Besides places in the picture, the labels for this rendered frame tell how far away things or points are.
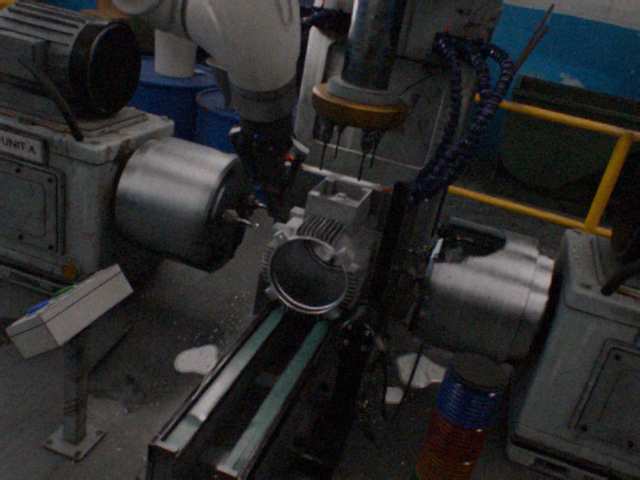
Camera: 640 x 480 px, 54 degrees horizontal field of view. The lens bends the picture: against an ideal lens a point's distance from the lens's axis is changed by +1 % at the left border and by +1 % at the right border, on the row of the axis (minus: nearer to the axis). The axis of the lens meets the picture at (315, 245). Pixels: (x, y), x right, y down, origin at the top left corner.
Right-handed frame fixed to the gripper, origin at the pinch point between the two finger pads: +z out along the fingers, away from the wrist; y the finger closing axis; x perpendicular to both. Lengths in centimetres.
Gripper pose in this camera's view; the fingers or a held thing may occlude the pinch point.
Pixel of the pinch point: (274, 198)
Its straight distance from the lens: 103.9
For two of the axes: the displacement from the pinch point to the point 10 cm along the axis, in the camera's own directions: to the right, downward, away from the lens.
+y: -9.3, -2.9, 2.1
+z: 0.1, 5.8, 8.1
